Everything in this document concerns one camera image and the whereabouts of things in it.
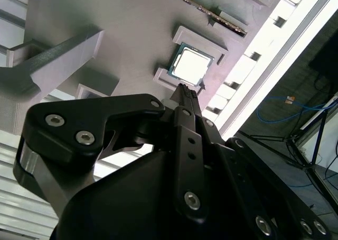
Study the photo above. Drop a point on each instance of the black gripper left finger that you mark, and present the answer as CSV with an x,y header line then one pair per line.
x,y
66,129

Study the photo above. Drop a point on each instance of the silver square CPU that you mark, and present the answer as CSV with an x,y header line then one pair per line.
x,y
191,65

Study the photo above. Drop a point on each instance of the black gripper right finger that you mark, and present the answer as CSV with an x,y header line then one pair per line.
x,y
237,171

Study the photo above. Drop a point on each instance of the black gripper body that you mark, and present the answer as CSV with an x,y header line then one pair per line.
x,y
118,205

